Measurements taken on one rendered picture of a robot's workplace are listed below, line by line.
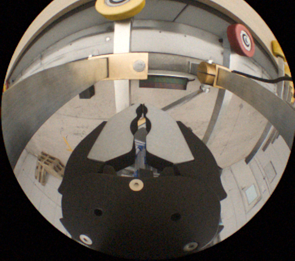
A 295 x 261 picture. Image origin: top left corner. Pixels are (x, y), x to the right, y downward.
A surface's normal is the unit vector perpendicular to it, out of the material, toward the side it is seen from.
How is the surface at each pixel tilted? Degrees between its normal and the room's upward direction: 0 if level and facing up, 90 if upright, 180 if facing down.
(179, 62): 0
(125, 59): 0
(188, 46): 0
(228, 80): 90
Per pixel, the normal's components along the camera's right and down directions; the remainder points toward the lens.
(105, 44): 0.02, 0.48
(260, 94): -1.00, -0.02
